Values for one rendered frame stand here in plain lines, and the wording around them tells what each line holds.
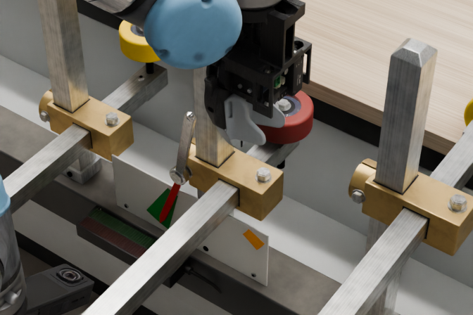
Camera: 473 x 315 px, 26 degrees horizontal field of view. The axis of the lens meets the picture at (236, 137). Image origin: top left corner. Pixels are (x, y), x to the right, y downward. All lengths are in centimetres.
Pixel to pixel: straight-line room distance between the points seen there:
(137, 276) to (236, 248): 22
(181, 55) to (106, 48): 91
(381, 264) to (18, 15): 94
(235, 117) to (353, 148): 41
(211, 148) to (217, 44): 50
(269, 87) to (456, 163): 29
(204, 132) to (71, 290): 32
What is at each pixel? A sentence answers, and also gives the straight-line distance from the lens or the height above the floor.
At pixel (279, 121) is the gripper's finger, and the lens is 110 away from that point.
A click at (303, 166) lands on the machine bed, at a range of 154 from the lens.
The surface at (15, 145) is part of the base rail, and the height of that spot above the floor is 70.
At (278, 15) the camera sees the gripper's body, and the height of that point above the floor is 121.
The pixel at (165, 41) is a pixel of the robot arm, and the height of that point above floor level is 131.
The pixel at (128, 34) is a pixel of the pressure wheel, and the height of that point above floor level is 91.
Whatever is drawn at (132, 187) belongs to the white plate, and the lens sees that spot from 143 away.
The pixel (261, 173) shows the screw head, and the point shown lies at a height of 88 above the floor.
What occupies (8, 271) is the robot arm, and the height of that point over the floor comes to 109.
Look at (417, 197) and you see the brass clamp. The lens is 113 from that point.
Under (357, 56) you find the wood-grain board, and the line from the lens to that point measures 142.
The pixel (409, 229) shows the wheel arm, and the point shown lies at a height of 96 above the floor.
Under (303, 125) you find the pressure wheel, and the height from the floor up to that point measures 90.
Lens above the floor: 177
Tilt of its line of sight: 43 degrees down
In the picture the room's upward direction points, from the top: straight up
